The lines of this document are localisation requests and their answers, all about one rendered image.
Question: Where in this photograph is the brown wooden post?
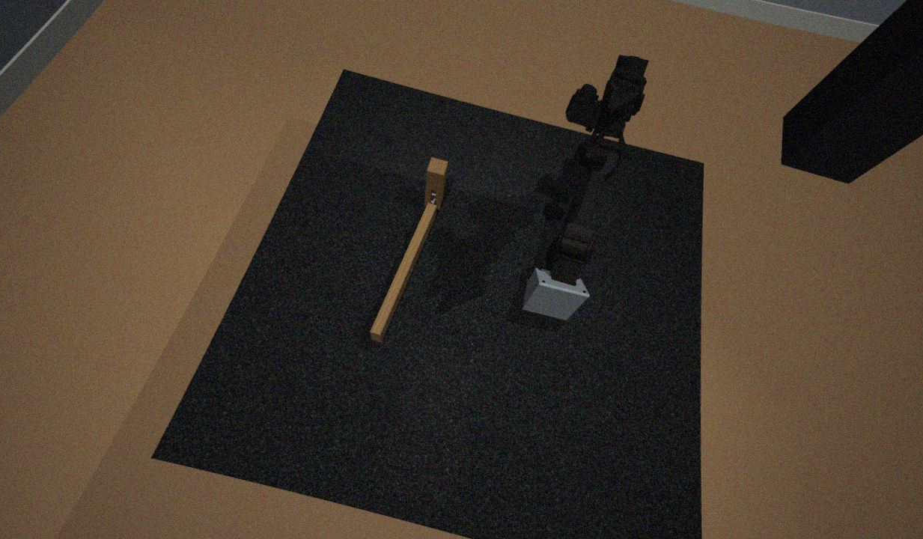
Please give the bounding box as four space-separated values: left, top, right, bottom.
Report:
424 157 448 210

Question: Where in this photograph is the brown wooden board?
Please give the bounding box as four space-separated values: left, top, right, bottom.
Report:
371 198 436 343

